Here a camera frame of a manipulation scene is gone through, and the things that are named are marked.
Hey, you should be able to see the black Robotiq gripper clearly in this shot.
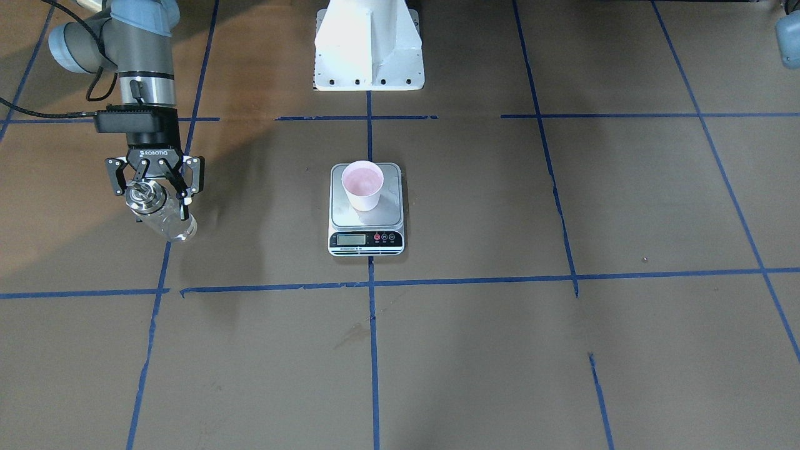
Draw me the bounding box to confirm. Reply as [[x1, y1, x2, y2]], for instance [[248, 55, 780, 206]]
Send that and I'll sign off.
[[105, 130, 205, 221]]

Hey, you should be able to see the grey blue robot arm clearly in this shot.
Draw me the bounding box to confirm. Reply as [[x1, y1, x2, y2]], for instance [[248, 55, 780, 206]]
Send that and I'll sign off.
[[48, 1, 204, 221]]

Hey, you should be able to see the second robot arm joint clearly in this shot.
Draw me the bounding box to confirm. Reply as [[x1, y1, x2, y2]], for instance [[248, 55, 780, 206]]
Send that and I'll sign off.
[[775, 1, 799, 69]]

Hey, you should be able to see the digital kitchen scale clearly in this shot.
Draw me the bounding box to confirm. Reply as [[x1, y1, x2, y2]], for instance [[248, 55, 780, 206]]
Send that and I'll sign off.
[[327, 162, 406, 257]]

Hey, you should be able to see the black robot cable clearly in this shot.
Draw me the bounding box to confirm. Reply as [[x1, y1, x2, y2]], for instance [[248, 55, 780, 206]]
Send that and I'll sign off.
[[0, 0, 139, 119]]

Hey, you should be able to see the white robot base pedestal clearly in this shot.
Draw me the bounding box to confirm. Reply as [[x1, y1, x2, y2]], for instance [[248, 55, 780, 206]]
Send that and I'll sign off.
[[312, 1, 426, 92]]

